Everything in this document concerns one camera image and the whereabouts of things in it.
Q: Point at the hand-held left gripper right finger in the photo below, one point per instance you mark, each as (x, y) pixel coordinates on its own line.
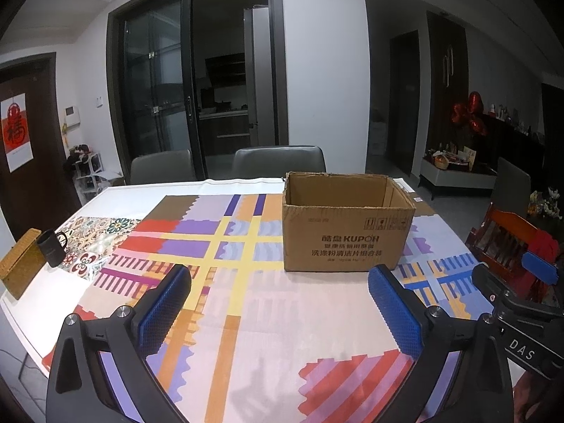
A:
(394, 313)

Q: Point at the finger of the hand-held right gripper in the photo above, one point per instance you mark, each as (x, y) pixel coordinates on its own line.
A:
(539, 268)
(489, 282)

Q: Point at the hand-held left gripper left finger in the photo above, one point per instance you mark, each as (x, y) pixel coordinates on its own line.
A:
(165, 304)

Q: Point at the brown cardboard box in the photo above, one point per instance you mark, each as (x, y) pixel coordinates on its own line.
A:
(343, 238)

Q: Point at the red cloth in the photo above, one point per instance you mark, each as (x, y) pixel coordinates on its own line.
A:
(544, 246)

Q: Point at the orange wooden chair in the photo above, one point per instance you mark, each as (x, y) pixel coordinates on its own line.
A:
(506, 229)

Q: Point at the artificial flower bunch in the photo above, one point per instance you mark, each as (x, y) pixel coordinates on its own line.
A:
(545, 202)

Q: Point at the floral patterned mat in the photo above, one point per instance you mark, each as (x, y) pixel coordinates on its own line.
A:
(97, 238)

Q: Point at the colourful patterned tablecloth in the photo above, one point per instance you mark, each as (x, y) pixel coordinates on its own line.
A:
(264, 317)

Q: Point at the low white cabinet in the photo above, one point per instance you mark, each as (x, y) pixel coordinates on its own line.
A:
(458, 180)

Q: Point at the tan gift bag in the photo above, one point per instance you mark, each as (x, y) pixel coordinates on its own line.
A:
(468, 157)

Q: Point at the black mug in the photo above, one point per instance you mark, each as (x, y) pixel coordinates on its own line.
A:
(50, 249)

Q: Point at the dark sideboard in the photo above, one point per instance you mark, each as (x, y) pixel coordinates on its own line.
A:
(506, 141)

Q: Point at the small gift basket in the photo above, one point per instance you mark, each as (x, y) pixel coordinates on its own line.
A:
(440, 159)

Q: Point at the narrow grey dining chair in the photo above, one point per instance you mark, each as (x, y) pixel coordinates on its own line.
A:
(161, 167)

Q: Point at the woven wicker box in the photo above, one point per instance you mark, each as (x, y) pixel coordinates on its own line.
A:
(22, 260)

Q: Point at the white shoe rack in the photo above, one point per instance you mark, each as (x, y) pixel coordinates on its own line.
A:
(86, 176)

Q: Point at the row of small bottles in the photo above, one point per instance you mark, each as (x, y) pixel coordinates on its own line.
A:
(506, 112)

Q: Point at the brown wooden door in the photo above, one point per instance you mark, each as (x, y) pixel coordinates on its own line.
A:
(39, 185)

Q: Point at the red heart balloons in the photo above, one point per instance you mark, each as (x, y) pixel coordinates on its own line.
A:
(473, 103)

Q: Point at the wide grey dining chair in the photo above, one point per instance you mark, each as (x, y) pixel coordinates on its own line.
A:
(273, 161)

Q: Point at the kitchen counter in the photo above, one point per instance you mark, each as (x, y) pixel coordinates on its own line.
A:
(222, 132)

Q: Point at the dark tall cabinet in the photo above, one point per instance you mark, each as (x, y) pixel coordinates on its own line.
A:
(445, 97)

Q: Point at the dark interior door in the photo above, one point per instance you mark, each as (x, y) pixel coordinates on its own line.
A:
(403, 110)

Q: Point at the red and white door poster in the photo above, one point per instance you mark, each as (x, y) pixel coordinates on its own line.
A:
(15, 132)

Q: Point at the sliding glass door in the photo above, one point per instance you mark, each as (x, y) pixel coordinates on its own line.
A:
(154, 75)

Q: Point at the black range hood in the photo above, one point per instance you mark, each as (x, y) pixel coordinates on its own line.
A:
(224, 68)

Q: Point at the silver refrigerator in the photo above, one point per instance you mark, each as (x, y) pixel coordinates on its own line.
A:
(262, 75)

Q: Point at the white wall intercom panel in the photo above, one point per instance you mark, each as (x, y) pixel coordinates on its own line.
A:
(72, 115)

